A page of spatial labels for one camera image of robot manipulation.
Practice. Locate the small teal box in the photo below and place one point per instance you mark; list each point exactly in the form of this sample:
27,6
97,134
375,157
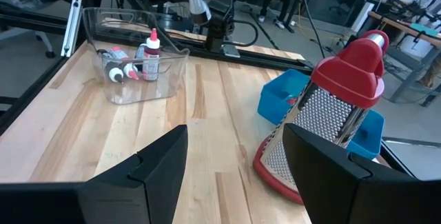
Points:
423,29

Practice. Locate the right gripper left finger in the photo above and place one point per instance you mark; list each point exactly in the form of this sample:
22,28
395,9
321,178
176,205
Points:
103,203

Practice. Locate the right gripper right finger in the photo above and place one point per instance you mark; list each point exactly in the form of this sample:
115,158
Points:
344,196

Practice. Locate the person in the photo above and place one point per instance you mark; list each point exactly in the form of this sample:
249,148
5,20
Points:
267,3

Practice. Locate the maroon food colour bottle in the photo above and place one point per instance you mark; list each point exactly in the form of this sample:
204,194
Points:
151,62

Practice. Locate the grey office chair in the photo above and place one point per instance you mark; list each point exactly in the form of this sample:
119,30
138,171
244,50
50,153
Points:
20,0

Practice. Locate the wooden desk metal legs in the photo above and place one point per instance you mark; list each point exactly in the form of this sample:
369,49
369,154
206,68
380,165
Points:
396,24

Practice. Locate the grey metal corner bracket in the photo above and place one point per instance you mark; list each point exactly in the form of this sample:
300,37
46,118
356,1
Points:
231,51

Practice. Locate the pink food colour bottle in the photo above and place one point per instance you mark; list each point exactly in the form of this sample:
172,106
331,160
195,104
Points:
131,71

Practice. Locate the teal plastic bin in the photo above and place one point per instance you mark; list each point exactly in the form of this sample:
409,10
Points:
275,100

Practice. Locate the red steel box grater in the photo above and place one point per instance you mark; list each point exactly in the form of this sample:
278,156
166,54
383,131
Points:
344,76

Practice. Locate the silver aluminium strip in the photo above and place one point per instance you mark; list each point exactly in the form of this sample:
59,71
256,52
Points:
71,27

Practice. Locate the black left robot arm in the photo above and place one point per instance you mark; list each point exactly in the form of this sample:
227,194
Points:
215,31

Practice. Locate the clear plastic bin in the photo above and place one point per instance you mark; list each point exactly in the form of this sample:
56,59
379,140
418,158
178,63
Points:
144,93

